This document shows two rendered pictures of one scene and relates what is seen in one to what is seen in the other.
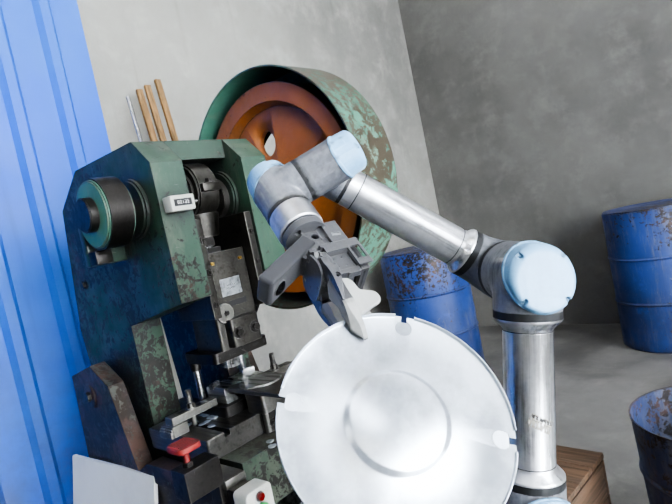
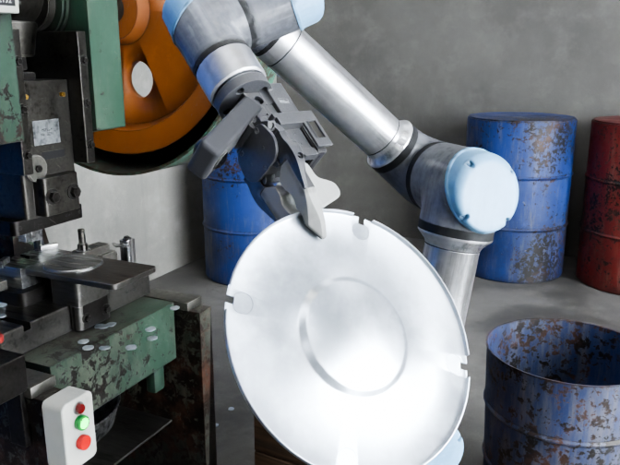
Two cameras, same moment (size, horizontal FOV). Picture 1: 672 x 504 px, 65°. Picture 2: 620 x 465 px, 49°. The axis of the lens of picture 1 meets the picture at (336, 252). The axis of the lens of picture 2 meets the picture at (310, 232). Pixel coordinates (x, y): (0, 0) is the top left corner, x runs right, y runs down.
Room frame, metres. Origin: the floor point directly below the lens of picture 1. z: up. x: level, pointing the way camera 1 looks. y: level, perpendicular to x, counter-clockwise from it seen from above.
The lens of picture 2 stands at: (-0.01, 0.20, 1.23)
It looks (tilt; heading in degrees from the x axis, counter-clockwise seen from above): 15 degrees down; 343
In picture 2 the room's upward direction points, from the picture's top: straight up
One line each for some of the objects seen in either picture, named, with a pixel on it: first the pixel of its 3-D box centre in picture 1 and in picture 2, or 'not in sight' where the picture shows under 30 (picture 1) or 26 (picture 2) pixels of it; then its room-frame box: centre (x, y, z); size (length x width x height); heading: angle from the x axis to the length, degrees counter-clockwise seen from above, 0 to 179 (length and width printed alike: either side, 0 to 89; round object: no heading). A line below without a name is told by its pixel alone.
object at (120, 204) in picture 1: (113, 219); not in sight; (1.43, 0.56, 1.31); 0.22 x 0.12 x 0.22; 48
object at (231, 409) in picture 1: (237, 397); (31, 281); (1.60, 0.39, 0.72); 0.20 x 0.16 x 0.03; 138
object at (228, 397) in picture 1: (236, 385); (33, 267); (1.59, 0.38, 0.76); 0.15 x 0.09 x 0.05; 138
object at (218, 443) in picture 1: (241, 411); (35, 301); (1.60, 0.38, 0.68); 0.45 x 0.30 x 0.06; 138
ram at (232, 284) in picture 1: (224, 295); (32, 143); (1.57, 0.35, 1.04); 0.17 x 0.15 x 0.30; 48
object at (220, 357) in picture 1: (227, 352); (25, 220); (1.60, 0.39, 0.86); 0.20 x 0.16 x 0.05; 138
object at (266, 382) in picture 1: (276, 403); (92, 294); (1.48, 0.25, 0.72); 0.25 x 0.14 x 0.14; 48
